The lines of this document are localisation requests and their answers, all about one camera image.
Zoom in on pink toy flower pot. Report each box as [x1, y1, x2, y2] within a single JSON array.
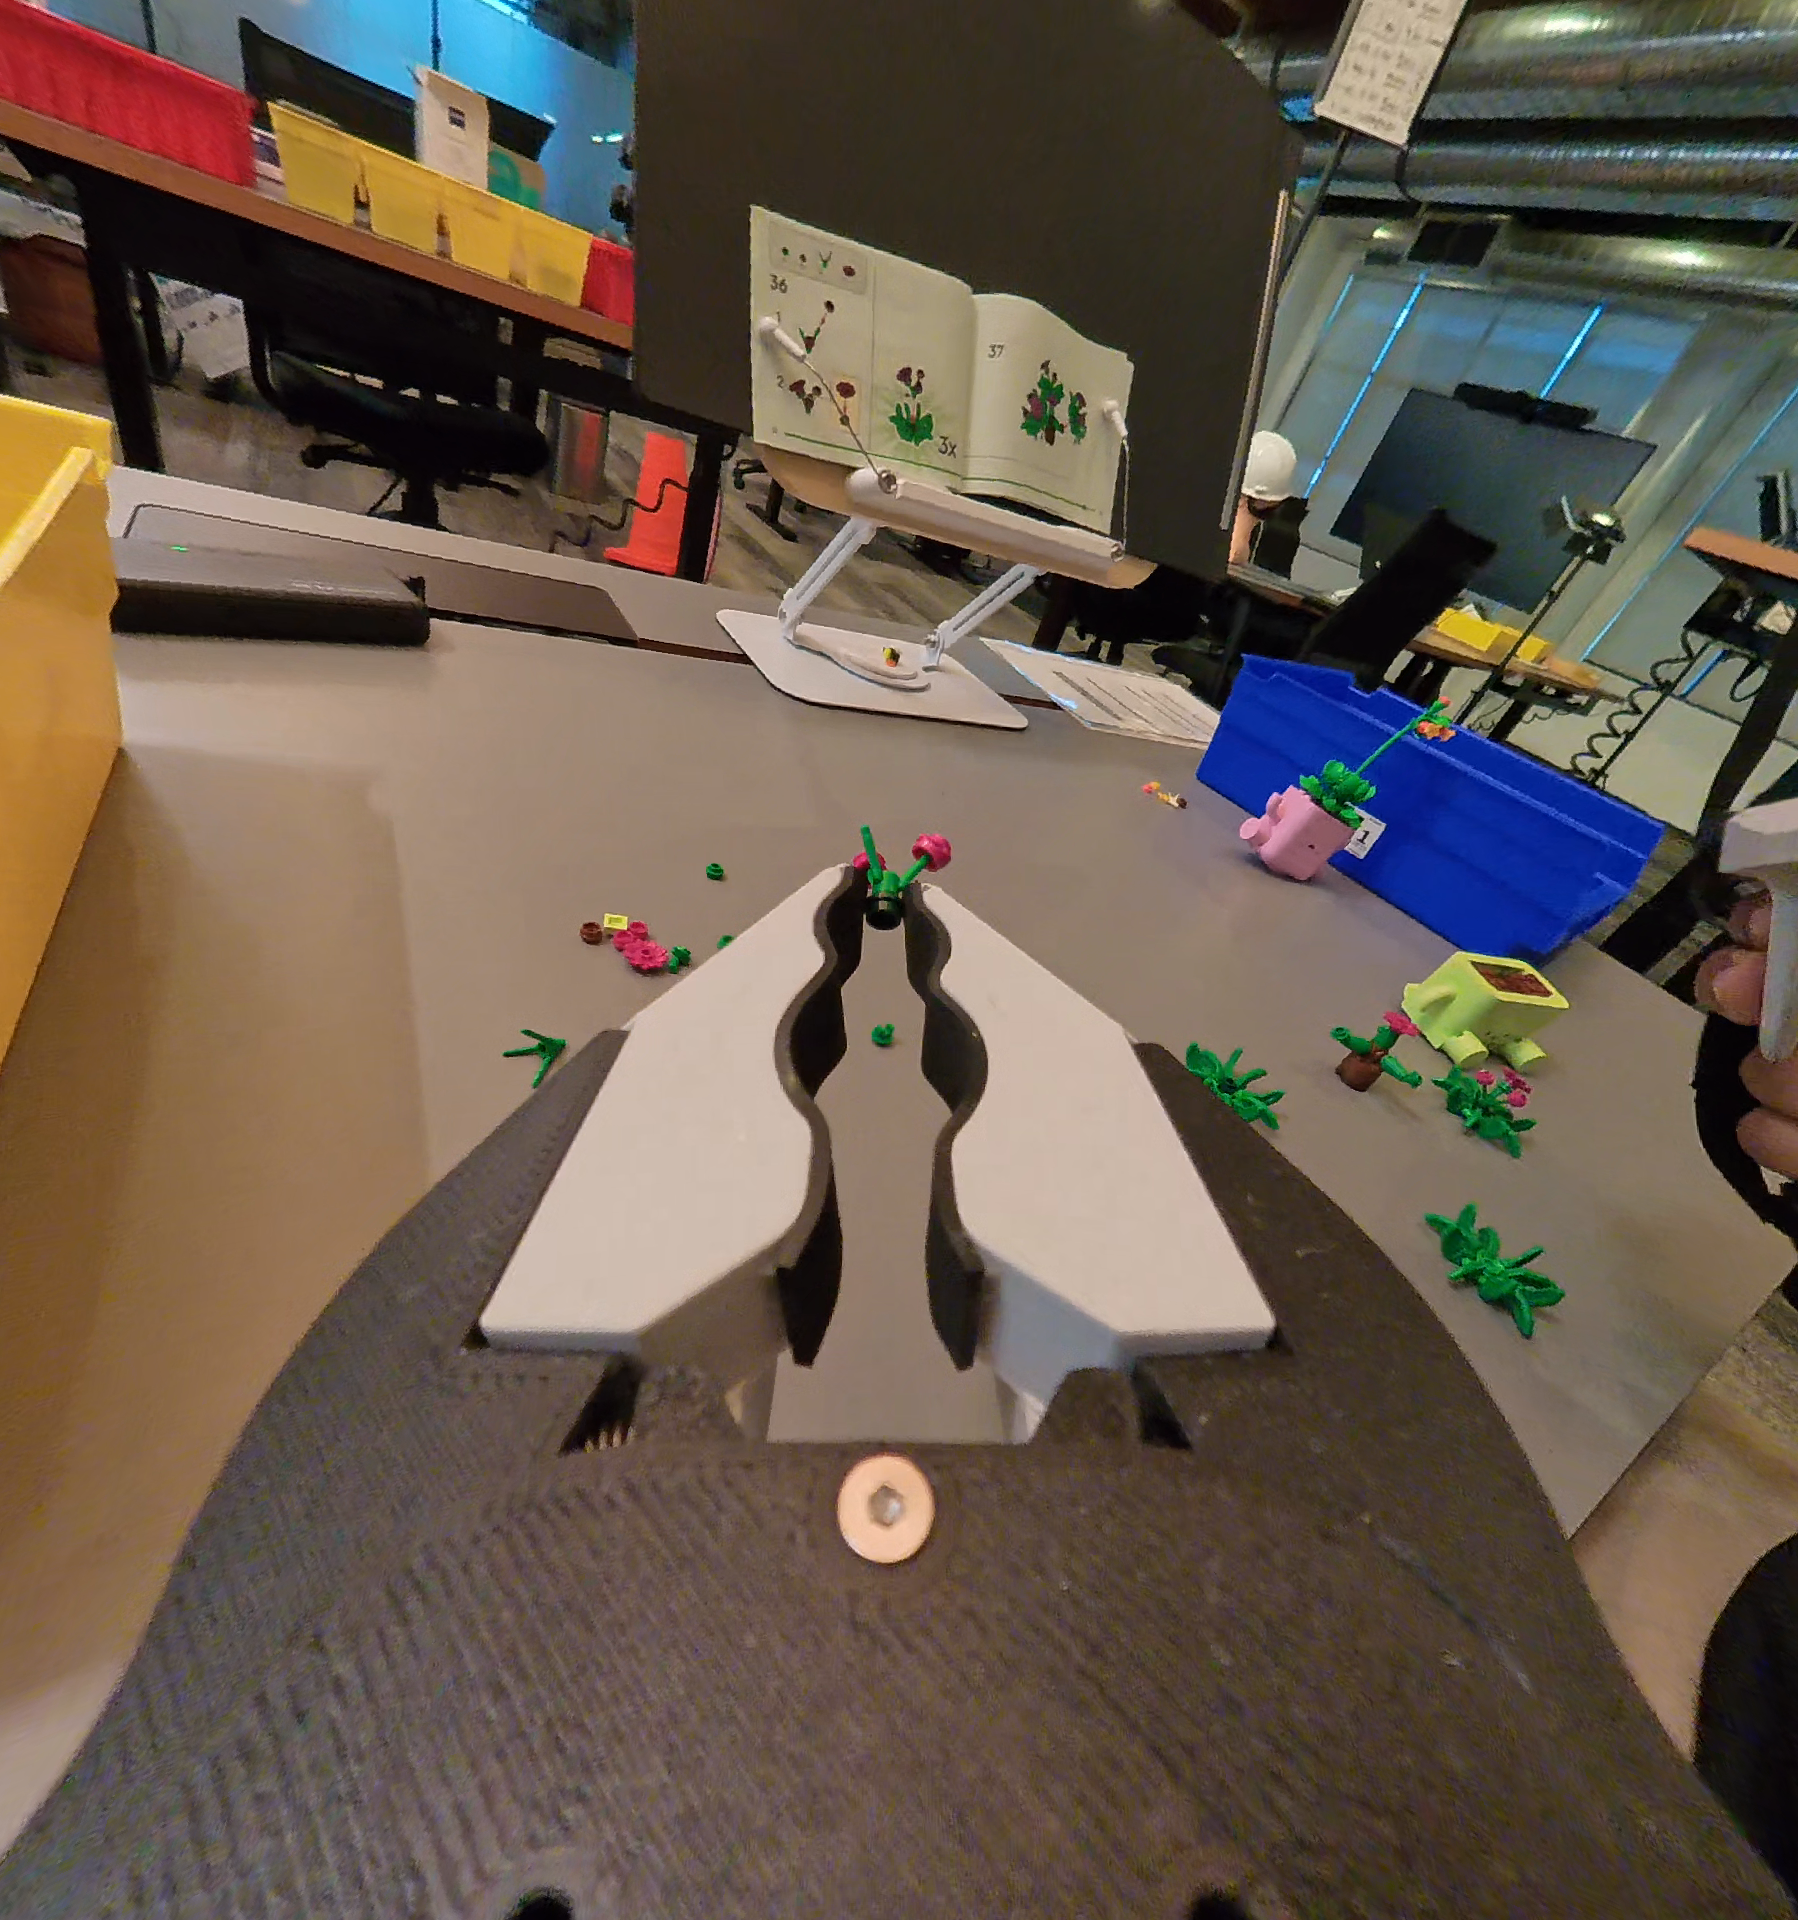
[[1237, 698, 1457, 884]]

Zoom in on open instruction booklet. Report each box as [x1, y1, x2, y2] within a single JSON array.
[[746, 203, 1137, 536]]

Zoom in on yellow plastic bin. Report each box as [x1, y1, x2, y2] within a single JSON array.
[[0, 378, 125, 1224]]

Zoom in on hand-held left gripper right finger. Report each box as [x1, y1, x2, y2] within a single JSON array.
[[901, 882, 1277, 1444]]

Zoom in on hanging paper sheet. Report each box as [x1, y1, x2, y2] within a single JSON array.
[[1309, 0, 1472, 149]]

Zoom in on yellow tray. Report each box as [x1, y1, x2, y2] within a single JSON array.
[[1436, 608, 1556, 666]]

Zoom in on green toy plant pink flowers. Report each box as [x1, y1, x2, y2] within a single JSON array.
[[1432, 1060, 1539, 1161]]

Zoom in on red plastic bin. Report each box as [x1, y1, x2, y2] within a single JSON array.
[[0, 0, 260, 191]]

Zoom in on dark desk divider panel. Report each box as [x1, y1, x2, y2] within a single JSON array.
[[632, 0, 1307, 585]]

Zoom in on black monitor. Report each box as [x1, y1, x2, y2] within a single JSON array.
[[1327, 384, 1661, 618]]

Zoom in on scattered small toy pieces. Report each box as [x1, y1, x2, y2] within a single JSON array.
[[501, 860, 901, 1091]]

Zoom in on orange cone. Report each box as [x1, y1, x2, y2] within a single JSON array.
[[603, 431, 700, 576]]

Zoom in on large blue plastic bin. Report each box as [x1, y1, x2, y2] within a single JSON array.
[[1192, 652, 1667, 965]]

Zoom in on white book stand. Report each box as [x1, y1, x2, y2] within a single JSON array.
[[713, 311, 1137, 734]]

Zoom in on green toy leaf cluster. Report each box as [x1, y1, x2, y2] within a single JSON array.
[[1183, 1042, 1288, 1130], [1422, 1201, 1569, 1340]]

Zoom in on black table cable hatch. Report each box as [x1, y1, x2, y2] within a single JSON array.
[[107, 503, 640, 647]]

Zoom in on long wooden desk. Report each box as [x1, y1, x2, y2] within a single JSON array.
[[0, 80, 640, 359]]

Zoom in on yellow storage bin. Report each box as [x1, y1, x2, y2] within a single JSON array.
[[263, 99, 598, 308]]

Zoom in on pink toy flower brown base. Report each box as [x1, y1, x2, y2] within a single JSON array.
[[1327, 1013, 1427, 1094]]

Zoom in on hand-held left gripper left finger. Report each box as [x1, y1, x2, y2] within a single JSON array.
[[478, 866, 858, 1444]]

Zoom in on lime toy flower pot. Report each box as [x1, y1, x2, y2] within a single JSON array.
[[1400, 952, 1573, 1077]]

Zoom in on black office chair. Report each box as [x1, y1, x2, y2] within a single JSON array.
[[1292, 508, 1502, 680], [257, 348, 550, 530]]

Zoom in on black standing desk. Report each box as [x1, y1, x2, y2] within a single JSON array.
[[1683, 523, 1798, 706]]

